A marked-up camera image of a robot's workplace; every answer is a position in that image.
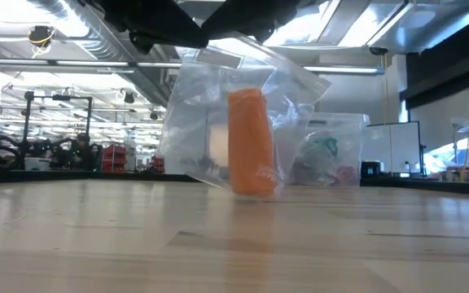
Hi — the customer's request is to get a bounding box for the small black digital clock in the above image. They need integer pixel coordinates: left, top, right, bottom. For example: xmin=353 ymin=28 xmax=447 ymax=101
xmin=360 ymin=161 xmax=382 ymax=178

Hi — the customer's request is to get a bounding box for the clear plastic storage bin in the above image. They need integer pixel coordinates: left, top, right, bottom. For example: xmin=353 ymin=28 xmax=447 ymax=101
xmin=291 ymin=112 xmax=370 ymax=188

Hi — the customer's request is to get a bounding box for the orange elastic bandage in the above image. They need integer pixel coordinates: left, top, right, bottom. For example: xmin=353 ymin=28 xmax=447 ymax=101
xmin=226 ymin=88 xmax=279 ymax=197

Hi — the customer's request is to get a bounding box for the small red shelf rack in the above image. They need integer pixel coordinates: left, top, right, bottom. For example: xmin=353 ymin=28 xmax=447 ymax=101
xmin=151 ymin=153 xmax=166 ymax=174

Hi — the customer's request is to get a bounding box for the red item in bin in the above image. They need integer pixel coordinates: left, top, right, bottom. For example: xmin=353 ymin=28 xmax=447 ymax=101
xmin=334 ymin=164 xmax=357 ymax=186

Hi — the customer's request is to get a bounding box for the white board panel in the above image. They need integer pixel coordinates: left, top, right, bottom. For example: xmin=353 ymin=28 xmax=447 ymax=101
xmin=362 ymin=120 xmax=423 ymax=177

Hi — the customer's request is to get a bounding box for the large red shelf rack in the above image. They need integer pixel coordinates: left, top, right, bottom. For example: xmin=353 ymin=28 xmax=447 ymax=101
xmin=99 ymin=144 xmax=128 ymax=174

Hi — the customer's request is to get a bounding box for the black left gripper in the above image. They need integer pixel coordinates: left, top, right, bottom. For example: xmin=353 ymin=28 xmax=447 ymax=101
xmin=95 ymin=0 xmax=210 ymax=56

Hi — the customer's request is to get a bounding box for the black metal rig frame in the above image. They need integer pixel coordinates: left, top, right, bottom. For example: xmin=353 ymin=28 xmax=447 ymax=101
xmin=22 ymin=91 xmax=94 ymax=164

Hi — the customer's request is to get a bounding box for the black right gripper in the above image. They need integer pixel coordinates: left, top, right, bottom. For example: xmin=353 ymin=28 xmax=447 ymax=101
xmin=200 ymin=0 xmax=300 ymax=44

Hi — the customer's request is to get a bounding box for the long ceiling light bar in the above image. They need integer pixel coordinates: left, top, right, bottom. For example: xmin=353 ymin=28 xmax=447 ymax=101
xmin=0 ymin=58 xmax=385 ymax=77

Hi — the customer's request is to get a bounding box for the black ceiling device yellow cable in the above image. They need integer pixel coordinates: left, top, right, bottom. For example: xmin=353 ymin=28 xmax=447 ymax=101
xmin=28 ymin=25 xmax=56 ymax=59

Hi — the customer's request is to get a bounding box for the clear plastic zip bag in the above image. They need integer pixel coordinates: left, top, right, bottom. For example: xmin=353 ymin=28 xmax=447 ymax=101
xmin=156 ymin=34 xmax=331 ymax=196

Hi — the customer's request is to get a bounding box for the green item in bin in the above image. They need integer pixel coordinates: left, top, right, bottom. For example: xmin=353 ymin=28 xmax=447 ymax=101
xmin=311 ymin=137 xmax=339 ymax=158

